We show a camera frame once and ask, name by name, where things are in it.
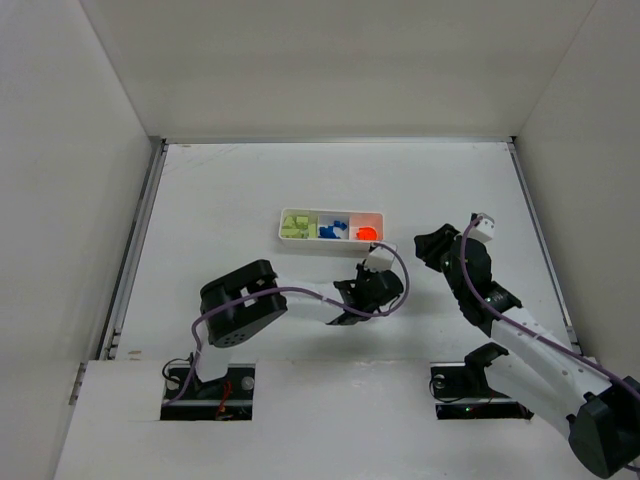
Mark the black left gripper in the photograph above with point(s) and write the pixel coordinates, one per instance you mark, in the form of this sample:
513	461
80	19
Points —
363	279

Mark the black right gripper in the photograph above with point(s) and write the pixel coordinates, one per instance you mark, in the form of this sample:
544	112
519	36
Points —
448	245

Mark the orange funnel lego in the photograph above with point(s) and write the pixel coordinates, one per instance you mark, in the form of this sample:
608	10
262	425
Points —
367	233

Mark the blue curved lego piece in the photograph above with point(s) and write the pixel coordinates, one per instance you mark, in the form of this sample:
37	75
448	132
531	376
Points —
330	231

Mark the small green square lego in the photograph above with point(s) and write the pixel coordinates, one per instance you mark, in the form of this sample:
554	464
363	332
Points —
302	222

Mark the large green rectangular lego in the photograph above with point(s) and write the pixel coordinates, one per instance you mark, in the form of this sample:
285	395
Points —
294	233

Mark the green sloped lego piece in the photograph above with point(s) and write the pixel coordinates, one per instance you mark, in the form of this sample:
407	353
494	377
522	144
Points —
289	223

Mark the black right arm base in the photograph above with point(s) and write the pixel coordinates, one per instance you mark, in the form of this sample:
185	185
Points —
461	390

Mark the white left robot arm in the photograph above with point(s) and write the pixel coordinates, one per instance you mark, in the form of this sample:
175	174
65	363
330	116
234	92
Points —
237	306

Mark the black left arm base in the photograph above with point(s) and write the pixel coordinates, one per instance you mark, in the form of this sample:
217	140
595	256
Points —
228	399

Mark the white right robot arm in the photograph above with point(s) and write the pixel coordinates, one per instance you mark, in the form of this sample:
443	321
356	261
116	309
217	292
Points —
596	411

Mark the white three-compartment tray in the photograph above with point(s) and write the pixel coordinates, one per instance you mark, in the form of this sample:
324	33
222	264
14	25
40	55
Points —
347	242

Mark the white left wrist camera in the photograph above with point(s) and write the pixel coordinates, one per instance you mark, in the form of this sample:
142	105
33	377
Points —
380	257

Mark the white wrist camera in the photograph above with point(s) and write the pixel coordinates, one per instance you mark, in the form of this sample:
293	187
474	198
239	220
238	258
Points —
483	228
380	257

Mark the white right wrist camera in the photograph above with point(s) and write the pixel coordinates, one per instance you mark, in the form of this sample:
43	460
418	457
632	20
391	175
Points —
483	228

